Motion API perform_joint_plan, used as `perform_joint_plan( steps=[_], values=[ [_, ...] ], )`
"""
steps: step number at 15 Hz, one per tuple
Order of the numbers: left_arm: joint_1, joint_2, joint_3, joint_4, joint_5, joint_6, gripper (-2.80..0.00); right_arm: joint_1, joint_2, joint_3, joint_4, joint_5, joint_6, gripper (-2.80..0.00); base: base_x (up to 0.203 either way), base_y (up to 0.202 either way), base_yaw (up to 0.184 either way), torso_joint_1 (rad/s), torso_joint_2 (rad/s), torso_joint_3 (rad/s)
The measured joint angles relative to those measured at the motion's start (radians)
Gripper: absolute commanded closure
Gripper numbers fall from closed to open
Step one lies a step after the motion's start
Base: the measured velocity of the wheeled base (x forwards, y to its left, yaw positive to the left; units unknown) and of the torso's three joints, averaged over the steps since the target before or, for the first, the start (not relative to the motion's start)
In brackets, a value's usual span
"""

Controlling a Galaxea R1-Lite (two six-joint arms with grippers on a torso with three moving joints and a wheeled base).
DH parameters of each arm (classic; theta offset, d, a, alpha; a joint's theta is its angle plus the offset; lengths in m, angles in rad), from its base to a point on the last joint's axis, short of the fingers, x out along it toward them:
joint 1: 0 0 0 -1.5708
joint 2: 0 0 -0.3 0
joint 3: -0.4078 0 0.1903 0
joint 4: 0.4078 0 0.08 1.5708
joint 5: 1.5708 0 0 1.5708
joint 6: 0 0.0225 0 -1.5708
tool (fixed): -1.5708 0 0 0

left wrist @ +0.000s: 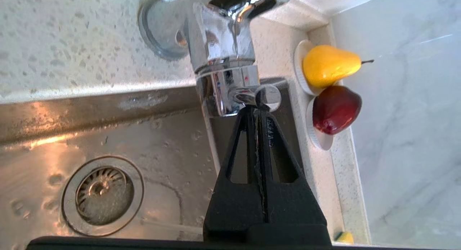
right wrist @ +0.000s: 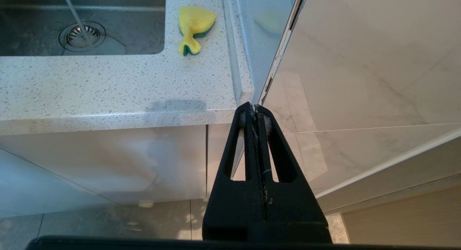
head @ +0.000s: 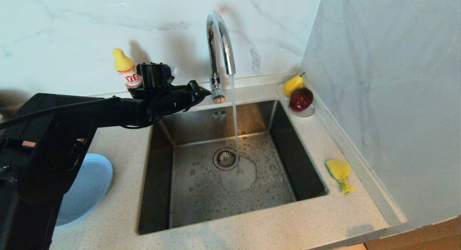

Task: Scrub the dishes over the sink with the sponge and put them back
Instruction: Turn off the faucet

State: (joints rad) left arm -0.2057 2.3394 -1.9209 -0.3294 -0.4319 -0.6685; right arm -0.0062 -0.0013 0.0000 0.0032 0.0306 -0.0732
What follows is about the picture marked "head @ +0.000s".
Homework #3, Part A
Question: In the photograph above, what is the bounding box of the dark red apple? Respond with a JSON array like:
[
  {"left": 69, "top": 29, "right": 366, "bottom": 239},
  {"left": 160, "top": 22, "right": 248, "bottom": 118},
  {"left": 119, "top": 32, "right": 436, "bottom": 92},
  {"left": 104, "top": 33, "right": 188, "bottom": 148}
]
[{"left": 290, "top": 88, "right": 314, "bottom": 112}]

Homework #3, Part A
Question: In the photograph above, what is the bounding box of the light blue plate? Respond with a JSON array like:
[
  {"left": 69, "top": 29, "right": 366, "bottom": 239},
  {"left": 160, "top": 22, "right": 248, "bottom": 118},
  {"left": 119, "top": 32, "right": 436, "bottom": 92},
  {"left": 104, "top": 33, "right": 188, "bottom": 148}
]
[{"left": 56, "top": 153, "right": 113, "bottom": 227}]

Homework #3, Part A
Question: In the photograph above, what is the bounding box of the small white dish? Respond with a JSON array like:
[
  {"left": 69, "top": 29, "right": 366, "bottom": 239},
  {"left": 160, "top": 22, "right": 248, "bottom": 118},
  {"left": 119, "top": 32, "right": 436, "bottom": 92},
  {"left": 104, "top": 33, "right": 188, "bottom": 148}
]
[{"left": 277, "top": 84, "right": 316, "bottom": 120}]

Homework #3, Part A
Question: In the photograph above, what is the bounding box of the stainless steel sink basin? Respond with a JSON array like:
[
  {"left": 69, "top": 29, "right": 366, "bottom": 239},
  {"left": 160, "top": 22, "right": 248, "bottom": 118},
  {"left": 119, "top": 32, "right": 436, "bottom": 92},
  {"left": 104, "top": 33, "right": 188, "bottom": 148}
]
[{"left": 137, "top": 100, "right": 329, "bottom": 235}]

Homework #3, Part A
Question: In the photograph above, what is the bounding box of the light wooden cabinet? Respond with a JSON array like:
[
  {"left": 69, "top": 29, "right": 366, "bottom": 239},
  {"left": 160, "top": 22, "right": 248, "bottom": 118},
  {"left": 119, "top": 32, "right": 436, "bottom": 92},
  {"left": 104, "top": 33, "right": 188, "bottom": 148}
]
[{"left": 364, "top": 216, "right": 461, "bottom": 250}]

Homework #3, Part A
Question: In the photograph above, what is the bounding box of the metal sink drain strainer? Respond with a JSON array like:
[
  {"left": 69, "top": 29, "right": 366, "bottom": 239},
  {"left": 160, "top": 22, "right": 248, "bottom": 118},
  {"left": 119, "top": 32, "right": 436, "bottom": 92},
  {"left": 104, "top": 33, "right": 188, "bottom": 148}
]
[{"left": 213, "top": 147, "right": 240, "bottom": 171}]

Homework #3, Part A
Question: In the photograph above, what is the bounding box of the yellow orange dish soap bottle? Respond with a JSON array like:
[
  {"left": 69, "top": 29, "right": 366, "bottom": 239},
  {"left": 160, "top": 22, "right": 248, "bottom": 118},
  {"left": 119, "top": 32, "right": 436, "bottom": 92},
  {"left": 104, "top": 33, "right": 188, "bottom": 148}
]
[{"left": 112, "top": 48, "right": 144, "bottom": 89}]

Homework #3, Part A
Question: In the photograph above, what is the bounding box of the yellow green sponge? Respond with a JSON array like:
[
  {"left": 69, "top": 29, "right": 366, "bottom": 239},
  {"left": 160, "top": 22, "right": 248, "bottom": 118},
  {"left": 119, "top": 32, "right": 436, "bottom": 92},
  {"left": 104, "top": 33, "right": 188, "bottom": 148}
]
[{"left": 325, "top": 160, "right": 355, "bottom": 195}]

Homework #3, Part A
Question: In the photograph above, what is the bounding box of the chrome gooseneck faucet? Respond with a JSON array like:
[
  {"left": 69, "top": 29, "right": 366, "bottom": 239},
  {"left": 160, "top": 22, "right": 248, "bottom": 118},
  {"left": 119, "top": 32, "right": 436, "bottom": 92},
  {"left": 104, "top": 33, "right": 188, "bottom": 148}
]
[{"left": 206, "top": 11, "right": 236, "bottom": 104}]

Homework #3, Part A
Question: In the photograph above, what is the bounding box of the yellow pear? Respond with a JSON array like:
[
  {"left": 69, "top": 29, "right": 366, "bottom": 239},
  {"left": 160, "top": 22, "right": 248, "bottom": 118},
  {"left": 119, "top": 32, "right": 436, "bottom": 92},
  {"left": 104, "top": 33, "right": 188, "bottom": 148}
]
[{"left": 283, "top": 72, "right": 305, "bottom": 97}]

